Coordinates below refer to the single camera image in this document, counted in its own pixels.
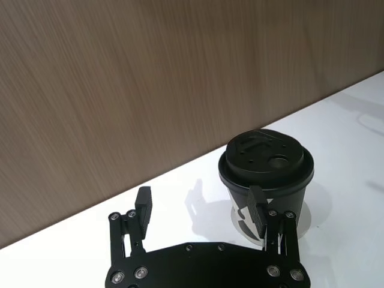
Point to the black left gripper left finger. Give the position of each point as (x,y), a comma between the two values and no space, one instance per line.
(144,210)

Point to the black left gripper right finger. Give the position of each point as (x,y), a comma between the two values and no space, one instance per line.
(256,210)

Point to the black paper cup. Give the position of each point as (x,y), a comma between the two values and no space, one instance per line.
(288,204)

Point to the grey round coaster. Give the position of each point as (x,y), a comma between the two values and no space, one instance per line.
(304,222)

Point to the black plastic cup lid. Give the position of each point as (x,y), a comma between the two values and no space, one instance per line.
(264,156)

